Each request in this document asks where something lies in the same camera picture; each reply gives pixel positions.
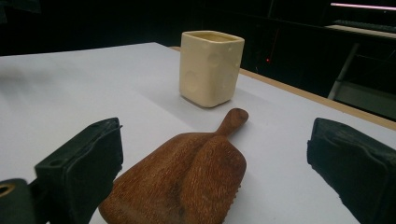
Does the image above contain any cream square ceramic cup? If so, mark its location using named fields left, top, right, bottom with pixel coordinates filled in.
left=178, top=30, right=246, bottom=109

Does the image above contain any desk with metal legs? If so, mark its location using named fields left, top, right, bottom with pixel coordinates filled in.
left=324, top=23, right=396, bottom=121

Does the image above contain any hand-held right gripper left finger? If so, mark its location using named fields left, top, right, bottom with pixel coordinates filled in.
left=34, top=117, right=124, bottom=224

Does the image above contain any wooden hairbrush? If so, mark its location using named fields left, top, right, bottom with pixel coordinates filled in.
left=98, top=107, right=250, bottom=224

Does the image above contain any dark keyboard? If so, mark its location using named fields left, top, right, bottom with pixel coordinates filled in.
left=332, top=19, right=396, bottom=34

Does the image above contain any pink light strip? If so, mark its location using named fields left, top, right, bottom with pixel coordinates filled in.
left=330, top=2, right=396, bottom=12

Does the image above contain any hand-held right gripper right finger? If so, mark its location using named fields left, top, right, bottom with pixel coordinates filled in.
left=306, top=117, right=396, bottom=224

